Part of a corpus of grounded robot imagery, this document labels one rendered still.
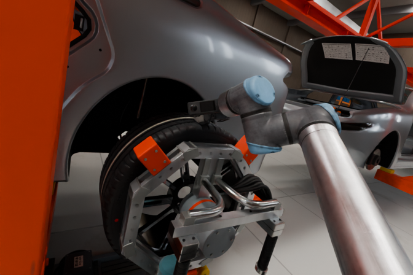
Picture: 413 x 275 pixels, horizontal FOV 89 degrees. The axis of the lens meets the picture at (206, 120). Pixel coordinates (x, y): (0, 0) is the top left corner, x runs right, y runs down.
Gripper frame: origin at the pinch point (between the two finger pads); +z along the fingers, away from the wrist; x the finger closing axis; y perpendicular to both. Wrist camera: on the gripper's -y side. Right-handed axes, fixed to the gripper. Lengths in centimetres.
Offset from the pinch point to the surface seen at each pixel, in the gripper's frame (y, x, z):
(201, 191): -0.7, -29.2, -2.3
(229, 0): 644, 837, 687
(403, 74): 320, 74, 10
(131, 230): -25.0, -38.4, 2.7
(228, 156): 8.4, -16.9, -9.5
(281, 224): 18.2, -40.8, -21.6
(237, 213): 1.8, -34.6, -19.6
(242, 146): 17.2, -13.2, -7.6
